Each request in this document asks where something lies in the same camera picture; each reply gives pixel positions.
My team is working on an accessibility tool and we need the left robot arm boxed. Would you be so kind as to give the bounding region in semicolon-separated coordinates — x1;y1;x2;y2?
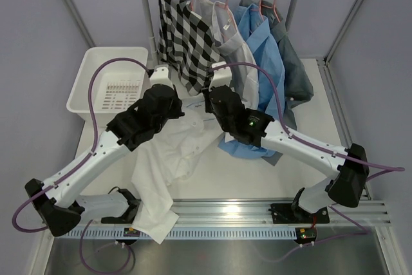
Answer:
24;84;184;236

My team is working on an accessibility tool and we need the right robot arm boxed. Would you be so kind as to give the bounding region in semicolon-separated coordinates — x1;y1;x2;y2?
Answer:
202;86;369;223

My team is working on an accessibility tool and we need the light grey white shirt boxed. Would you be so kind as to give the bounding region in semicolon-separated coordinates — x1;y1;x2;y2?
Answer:
194;0;259;109

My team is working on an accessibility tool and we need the black white checkered shirt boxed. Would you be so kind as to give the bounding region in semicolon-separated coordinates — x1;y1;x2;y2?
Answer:
158;0;223;96

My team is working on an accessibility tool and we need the blue shirt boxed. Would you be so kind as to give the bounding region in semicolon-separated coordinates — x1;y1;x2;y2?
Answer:
218;3;287;160

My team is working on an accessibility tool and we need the dark grey shirt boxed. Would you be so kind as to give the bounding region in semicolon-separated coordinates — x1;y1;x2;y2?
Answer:
239;0;315;167

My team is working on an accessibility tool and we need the white plastic basket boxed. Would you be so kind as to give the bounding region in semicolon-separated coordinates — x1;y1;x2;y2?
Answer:
66;47;149;128

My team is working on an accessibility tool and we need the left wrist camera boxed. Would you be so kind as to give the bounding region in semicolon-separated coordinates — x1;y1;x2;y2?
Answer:
149;64;174;88

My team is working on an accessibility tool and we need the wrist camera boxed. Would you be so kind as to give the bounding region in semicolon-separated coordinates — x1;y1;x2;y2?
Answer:
209;61;232;90
149;64;174;88

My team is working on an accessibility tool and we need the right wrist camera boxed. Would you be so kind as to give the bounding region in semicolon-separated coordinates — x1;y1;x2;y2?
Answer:
209;61;232;90

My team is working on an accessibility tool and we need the aluminium mounting rail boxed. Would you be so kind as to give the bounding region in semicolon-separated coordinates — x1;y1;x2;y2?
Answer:
77;198;392;229

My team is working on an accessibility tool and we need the light blue slotted cable duct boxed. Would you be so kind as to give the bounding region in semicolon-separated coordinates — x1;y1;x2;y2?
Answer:
63;227;297;240

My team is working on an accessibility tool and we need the left aluminium frame post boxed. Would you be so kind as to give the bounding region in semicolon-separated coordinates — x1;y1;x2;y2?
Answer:
62;0;95;48

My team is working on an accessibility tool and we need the aluminium frame post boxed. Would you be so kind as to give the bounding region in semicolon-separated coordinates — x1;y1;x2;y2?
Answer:
62;0;95;48
323;0;365;66

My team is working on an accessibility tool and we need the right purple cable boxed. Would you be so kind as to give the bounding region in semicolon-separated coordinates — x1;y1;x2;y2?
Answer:
209;62;405;173

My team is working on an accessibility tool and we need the right aluminium frame post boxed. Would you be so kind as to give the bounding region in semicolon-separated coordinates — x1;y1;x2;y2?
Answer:
323;0;365;66

